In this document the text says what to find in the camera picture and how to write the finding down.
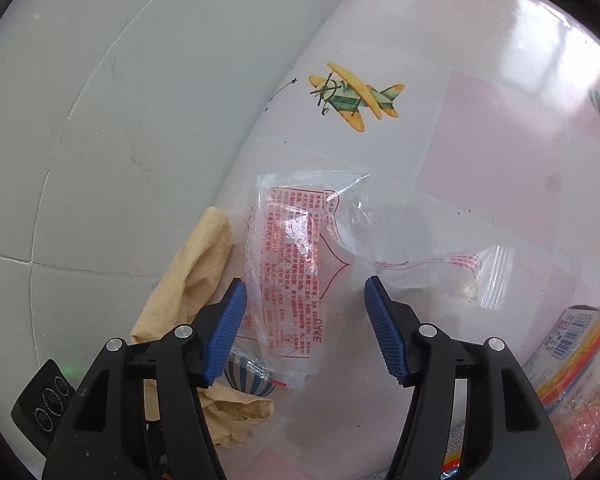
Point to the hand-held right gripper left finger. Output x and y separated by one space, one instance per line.
225 335

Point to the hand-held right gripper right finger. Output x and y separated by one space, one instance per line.
382 330

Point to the yellow cloth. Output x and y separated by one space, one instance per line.
195 270

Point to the clear wrapper with red print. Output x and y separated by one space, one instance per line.
290 260

